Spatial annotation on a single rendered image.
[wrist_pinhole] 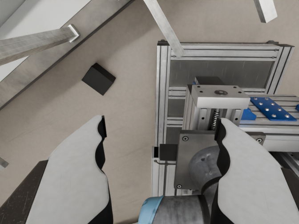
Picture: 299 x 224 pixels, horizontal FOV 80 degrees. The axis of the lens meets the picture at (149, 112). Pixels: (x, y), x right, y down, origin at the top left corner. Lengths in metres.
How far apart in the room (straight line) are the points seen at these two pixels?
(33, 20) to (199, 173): 0.85
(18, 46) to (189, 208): 0.50
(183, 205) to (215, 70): 1.04
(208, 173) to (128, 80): 1.18
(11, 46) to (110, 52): 1.07
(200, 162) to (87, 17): 0.62
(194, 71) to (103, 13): 0.75
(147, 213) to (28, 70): 0.74
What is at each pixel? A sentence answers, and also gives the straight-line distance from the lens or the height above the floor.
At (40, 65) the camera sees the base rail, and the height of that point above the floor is 0.70.
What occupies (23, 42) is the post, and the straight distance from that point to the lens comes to 0.52.
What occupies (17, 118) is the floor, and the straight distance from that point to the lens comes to 2.16.
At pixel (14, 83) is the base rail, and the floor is 0.70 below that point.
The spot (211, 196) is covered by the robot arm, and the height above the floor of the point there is 1.17.
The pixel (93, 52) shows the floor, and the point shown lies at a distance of 1.53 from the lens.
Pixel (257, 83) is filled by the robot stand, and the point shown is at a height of 0.21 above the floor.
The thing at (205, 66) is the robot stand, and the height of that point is 0.21.
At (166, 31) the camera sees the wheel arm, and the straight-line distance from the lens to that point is 0.60.
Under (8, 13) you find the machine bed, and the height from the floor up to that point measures 0.65.
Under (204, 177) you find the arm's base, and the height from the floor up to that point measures 1.11.
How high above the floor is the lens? 1.42
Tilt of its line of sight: 60 degrees down
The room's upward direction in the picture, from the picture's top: 175 degrees counter-clockwise
